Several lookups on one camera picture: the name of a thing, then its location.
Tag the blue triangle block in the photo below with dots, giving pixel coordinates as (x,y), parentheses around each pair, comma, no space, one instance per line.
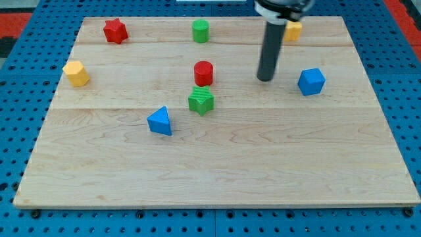
(159,122)

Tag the blue cube block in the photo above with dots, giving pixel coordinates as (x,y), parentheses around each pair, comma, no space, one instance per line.
(311,81)

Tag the yellow hexagon block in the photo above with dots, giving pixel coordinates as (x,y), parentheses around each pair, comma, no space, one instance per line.
(76,73)

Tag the green star block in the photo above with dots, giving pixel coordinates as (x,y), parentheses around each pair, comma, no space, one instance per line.
(201,100)

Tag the red cylinder block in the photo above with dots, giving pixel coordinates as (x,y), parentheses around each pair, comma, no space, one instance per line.
(203,73)

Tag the wooden board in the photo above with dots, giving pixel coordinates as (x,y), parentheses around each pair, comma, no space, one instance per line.
(263,146)

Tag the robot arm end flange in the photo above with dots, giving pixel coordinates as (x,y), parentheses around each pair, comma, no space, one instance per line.
(278,12)

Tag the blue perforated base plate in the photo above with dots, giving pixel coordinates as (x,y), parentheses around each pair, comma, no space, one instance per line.
(30,75)

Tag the red star block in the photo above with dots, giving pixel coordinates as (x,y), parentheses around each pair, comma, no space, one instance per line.
(115,31)

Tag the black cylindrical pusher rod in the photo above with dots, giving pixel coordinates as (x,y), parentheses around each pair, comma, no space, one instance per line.
(270,51)

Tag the green cylinder block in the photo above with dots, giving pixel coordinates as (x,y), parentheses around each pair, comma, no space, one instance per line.
(200,30)

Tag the yellow block behind rod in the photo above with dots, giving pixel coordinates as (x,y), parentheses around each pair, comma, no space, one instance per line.
(292,31)

